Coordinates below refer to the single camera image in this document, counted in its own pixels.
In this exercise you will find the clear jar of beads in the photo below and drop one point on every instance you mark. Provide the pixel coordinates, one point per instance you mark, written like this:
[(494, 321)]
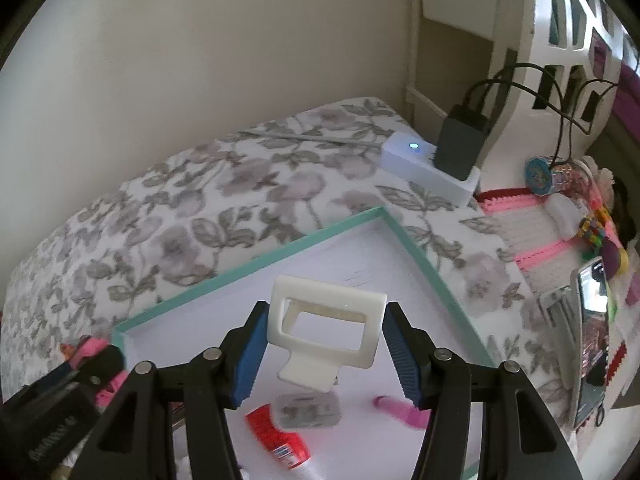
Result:
[(570, 177)]

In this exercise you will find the floral grey white blanket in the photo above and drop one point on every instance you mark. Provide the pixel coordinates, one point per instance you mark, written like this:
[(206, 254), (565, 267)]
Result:
[(200, 220)]

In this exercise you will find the metal phone stand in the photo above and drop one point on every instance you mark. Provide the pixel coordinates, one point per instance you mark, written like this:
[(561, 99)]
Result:
[(555, 305)]

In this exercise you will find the white power strip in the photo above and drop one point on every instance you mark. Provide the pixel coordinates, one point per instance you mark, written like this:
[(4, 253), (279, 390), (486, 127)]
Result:
[(425, 170)]

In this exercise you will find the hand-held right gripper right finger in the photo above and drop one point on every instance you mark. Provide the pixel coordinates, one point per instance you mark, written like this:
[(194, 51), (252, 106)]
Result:
[(402, 360)]

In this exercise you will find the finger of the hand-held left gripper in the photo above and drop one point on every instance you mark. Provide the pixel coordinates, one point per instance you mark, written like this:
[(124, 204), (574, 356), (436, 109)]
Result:
[(102, 362)]

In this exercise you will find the purple cloth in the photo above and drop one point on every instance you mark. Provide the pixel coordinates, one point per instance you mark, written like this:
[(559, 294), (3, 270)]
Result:
[(631, 90)]

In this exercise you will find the red tube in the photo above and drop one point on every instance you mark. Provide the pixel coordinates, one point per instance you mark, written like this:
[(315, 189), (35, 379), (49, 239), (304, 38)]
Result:
[(272, 430)]

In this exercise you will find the purple yellow round toy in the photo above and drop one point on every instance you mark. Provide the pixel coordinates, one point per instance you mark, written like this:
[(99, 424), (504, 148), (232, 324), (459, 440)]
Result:
[(614, 257)]

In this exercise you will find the teal lid round container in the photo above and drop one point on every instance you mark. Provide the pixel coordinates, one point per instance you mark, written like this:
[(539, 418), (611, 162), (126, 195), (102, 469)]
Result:
[(539, 175)]

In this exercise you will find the small white plastic case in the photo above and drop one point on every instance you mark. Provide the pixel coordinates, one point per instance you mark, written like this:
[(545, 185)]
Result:
[(567, 217)]

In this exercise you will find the teal rimmed white tray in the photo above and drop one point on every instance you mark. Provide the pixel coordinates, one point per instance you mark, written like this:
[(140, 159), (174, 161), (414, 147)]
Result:
[(350, 260)]

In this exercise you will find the smartphone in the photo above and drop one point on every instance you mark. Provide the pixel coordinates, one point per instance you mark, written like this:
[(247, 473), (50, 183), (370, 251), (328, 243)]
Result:
[(592, 340)]

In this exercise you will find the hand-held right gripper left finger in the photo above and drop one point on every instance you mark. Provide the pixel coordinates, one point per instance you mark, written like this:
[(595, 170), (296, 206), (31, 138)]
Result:
[(247, 360)]

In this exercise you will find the pink toy with black oval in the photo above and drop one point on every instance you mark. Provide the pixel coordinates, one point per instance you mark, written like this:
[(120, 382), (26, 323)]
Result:
[(92, 346)]

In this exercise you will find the pink plastic piece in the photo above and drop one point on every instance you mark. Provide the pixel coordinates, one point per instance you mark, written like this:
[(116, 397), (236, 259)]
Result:
[(407, 412)]

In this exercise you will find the white crochet mat pink trim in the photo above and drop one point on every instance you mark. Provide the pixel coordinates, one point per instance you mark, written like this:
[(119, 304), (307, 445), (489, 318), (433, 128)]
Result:
[(530, 230)]

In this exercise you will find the black charger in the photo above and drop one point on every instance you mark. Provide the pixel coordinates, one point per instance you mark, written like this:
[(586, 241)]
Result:
[(457, 145)]

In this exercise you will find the white hair claw clip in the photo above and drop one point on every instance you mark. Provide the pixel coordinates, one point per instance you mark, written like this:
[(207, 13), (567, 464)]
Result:
[(325, 291)]

